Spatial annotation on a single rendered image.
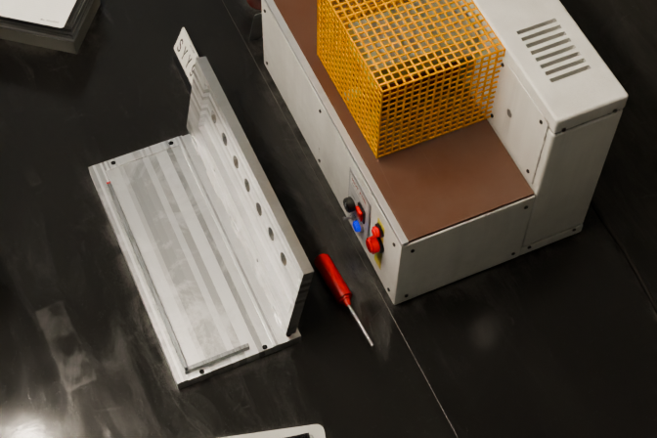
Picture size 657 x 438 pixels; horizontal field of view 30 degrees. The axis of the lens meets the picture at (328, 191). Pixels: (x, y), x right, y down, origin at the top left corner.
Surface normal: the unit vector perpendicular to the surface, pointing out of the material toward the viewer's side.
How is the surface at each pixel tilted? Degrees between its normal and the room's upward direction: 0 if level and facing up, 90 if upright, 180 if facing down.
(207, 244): 0
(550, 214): 90
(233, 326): 0
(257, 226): 80
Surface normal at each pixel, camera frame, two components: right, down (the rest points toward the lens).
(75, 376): 0.01, -0.55
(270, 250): -0.90, 0.23
